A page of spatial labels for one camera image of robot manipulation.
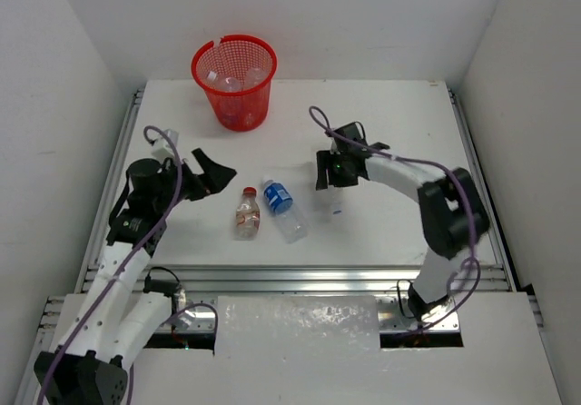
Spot clear bottle blue-white cap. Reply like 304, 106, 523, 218
314, 186, 344, 222

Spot blue-label bottle white cap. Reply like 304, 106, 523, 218
262, 176, 308, 243

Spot large clear plastic bottle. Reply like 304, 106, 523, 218
206, 71, 242, 93

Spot clear crushed bottle blue cap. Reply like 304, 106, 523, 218
243, 67, 269, 90

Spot blue-label plastic bottle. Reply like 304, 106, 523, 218
220, 100, 256, 131

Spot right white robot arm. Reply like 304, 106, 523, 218
316, 123, 490, 321

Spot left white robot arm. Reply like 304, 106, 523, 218
34, 148, 237, 404

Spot red mesh plastic bin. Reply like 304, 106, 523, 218
191, 35, 278, 132

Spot red-capped labelled plastic bottle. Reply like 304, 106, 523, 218
235, 187, 261, 241

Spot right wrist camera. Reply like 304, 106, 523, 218
334, 121, 367, 143

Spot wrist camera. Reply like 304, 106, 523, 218
334, 121, 367, 143
151, 129, 179, 161

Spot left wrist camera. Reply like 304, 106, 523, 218
151, 129, 179, 161

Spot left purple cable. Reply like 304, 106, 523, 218
35, 125, 219, 405

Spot purple cable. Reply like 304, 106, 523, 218
308, 105, 481, 333
35, 125, 219, 405

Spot aluminium frame rail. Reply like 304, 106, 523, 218
81, 263, 505, 295

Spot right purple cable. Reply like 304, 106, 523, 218
308, 105, 481, 333

